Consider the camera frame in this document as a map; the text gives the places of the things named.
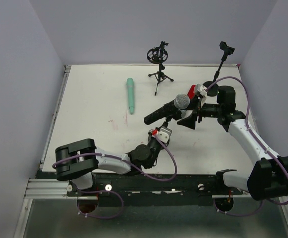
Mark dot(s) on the black tripod shock mount stand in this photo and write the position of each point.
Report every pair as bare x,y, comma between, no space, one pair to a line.
159,55

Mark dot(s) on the tall black round-base stand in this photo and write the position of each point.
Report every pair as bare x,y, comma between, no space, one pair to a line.
212,85

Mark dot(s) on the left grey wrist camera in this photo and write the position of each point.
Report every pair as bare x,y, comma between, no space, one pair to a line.
163,134

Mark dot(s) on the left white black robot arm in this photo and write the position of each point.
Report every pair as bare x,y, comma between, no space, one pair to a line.
76,161

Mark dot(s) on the short black round-base stand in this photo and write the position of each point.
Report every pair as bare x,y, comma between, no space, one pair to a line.
177,116

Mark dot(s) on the mint green microphone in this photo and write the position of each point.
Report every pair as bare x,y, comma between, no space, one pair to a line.
131,95

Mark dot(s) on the black microphone silver grille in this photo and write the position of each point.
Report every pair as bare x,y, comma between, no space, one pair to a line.
180,102

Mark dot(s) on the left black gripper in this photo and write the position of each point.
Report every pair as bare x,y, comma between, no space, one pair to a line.
164,124

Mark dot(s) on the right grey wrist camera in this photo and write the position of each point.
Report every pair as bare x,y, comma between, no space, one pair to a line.
200,91

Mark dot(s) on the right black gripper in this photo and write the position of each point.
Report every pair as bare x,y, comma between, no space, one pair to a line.
198,112

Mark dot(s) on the red microphone grey grille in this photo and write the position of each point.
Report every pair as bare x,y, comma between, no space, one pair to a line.
190,93

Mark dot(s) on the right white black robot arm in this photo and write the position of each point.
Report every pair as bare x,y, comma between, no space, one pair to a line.
269,176

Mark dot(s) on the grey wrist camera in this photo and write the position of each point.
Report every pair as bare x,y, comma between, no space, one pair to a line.
163,134
200,91

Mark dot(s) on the black mounting base plate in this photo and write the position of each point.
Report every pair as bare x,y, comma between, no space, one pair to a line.
141,191

